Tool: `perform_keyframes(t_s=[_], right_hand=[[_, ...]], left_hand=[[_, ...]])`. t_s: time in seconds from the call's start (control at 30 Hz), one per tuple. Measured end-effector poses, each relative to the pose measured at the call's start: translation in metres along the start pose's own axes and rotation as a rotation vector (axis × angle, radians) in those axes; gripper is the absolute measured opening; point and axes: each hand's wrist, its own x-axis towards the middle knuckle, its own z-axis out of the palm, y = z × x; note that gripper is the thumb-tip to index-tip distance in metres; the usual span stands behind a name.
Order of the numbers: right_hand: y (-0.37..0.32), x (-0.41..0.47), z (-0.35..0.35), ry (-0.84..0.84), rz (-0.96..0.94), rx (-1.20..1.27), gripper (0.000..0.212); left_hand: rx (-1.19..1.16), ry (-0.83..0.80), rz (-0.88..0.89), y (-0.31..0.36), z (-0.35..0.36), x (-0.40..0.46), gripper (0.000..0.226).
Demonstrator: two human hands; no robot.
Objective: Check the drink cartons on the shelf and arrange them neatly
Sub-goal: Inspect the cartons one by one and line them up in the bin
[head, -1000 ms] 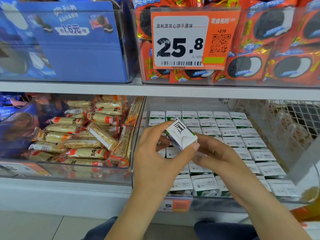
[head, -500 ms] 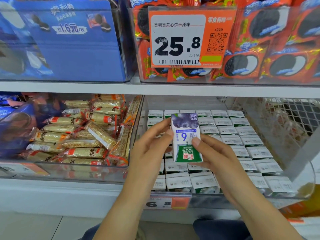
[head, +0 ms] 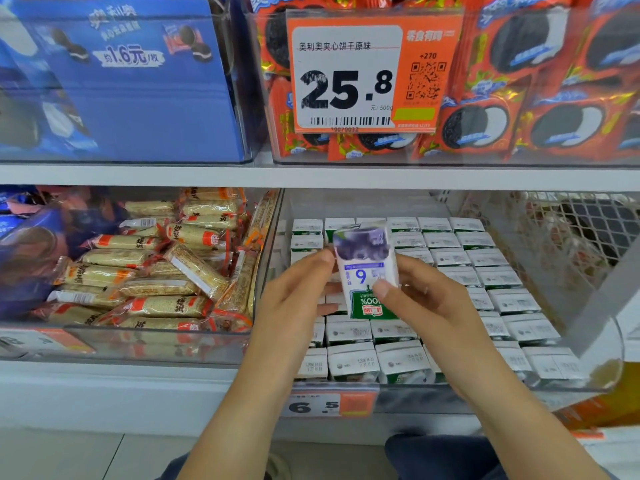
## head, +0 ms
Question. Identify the pile of yellow wafer bars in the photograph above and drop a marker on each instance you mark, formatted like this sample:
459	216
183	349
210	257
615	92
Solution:
150	270

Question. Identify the person's right hand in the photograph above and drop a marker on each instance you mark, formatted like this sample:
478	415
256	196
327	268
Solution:
445	320

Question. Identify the stack of red cookie packets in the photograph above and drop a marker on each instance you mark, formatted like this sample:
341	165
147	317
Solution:
570	90

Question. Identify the person's right forearm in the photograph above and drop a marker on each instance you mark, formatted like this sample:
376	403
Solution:
530	435

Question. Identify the rows of white juice cartons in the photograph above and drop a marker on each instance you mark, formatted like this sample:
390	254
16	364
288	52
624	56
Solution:
530	325

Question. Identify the large white orange price tag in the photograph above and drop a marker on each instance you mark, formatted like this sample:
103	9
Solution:
345	85

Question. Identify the person's left forearm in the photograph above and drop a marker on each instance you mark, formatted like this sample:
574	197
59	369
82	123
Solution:
235	435

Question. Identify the person's blue jeans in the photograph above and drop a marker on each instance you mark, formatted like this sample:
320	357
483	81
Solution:
440	457

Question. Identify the pile of blue snack packets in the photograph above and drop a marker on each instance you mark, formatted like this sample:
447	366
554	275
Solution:
30	250

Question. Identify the yellow orange snack packet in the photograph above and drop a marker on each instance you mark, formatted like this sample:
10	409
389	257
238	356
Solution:
610	400

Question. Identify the clear plastic display bin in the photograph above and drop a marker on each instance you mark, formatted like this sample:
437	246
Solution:
590	370
130	345

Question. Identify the blue cardboard display box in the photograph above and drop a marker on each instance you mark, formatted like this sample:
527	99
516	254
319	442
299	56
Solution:
150	105

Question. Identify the faded orange price tag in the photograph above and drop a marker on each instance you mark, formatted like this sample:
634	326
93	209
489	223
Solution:
45	340

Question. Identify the blueberry juice carton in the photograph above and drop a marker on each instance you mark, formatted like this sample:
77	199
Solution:
365	265

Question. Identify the person's left hand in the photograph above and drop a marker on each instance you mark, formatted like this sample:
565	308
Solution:
290	320

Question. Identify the small orange price tag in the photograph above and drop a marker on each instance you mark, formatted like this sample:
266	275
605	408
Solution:
330	403

